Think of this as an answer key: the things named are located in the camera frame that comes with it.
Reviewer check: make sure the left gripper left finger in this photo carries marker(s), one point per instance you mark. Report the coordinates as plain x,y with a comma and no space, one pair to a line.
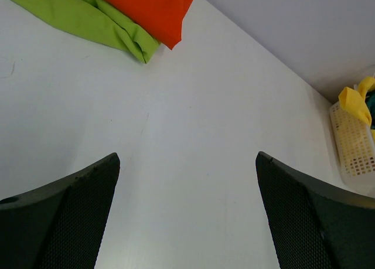
61,224

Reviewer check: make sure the orange shorts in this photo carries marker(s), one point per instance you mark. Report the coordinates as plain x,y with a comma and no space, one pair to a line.
162,19

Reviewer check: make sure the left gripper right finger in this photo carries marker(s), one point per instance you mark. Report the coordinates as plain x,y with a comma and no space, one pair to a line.
313,223

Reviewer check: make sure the white plastic basket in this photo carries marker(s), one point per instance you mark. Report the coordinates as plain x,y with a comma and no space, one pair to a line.
355,147

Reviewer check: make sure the teal shorts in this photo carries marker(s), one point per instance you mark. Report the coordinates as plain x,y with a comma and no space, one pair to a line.
370,102

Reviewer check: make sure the yellow shorts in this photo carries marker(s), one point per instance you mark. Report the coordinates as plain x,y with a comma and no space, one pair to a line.
353,101

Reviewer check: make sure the lime green shorts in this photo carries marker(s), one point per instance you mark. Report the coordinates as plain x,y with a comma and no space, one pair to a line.
96,21

